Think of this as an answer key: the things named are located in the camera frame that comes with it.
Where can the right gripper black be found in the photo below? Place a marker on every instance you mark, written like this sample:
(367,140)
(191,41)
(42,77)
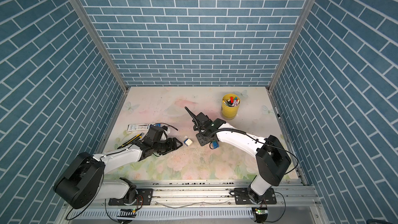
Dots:
(200,141)

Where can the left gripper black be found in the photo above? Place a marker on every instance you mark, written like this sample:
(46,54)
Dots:
(173,146)

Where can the blue lego brick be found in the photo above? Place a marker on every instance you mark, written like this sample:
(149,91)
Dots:
(215,144)

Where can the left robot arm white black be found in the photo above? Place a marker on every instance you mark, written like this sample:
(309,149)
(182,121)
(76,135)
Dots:
(84,179)

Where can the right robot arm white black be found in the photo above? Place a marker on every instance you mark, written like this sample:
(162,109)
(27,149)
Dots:
(272,159)

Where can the white blue toothpaste box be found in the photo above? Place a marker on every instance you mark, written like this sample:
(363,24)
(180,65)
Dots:
(141,126)

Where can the yellow pen cup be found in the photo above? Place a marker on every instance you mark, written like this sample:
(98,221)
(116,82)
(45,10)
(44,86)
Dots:
(230,105)

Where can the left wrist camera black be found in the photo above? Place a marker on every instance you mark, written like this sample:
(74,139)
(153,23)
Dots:
(156,134)

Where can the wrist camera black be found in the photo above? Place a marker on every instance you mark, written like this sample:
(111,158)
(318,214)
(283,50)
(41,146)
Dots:
(156,134)
(204,124)

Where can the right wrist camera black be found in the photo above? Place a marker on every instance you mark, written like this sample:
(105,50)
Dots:
(204,124)

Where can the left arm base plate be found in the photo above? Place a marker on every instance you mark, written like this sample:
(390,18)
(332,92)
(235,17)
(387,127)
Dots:
(136,197)

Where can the aluminium rail frame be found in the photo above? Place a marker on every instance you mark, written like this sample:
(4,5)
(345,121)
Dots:
(203,201)

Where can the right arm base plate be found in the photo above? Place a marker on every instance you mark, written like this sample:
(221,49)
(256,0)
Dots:
(255,196)

